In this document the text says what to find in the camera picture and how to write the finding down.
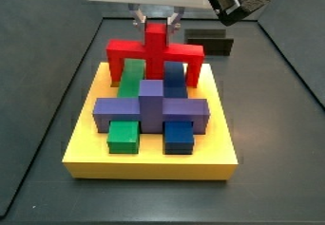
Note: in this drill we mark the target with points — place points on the red bridge-shaped block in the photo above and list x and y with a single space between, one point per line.
155 51

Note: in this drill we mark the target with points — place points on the yellow base board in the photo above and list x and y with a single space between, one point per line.
211 162

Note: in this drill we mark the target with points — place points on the black rectangular block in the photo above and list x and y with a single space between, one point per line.
214 41

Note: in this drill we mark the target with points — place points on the purple bridge-shaped block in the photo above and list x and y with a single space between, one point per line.
156 110

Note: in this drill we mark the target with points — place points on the dark blue long bar block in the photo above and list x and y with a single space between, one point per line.
178 139

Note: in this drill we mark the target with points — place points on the green long bar block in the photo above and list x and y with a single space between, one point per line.
123 131

